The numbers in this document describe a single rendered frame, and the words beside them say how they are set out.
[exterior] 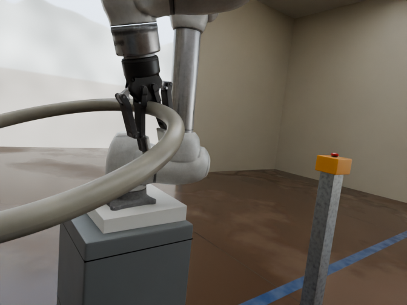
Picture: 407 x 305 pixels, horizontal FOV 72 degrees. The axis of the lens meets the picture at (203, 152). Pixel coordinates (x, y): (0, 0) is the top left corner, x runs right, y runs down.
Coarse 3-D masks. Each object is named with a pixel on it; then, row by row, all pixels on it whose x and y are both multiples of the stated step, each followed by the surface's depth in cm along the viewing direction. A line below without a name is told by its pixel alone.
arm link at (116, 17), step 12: (108, 0) 49; (120, 0) 48; (132, 0) 48; (144, 0) 49; (156, 0) 49; (168, 0) 50; (108, 12) 50; (120, 12) 49; (132, 12) 49; (144, 12) 50; (156, 12) 51; (168, 12) 52; (120, 24) 51; (132, 24) 56
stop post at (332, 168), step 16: (320, 160) 142; (336, 160) 134; (320, 176) 144; (336, 176) 138; (320, 192) 144; (336, 192) 141; (320, 208) 143; (336, 208) 143; (320, 224) 143; (320, 240) 143; (320, 256) 143; (320, 272) 145; (304, 288) 151; (320, 288) 147; (304, 304) 151; (320, 304) 149
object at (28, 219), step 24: (0, 120) 60; (24, 120) 63; (168, 120) 49; (168, 144) 39; (120, 168) 33; (144, 168) 34; (72, 192) 29; (96, 192) 30; (120, 192) 32; (0, 216) 26; (24, 216) 26; (48, 216) 27; (72, 216) 29; (0, 240) 26
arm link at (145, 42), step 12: (144, 24) 51; (156, 24) 54; (120, 36) 52; (132, 36) 51; (144, 36) 52; (156, 36) 54; (120, 48) 53; (132, 48) 52; (144, 48) 53; (156, 48) 54
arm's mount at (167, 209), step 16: (160, 192) 124; (128, 208) 103; (144, 208) 104; (160, 208) 106; (176, 208) 108; (96, 224) 98; (112, 224) 93; (128, 224) 97; (144, 224) 101; (160, 224) 105
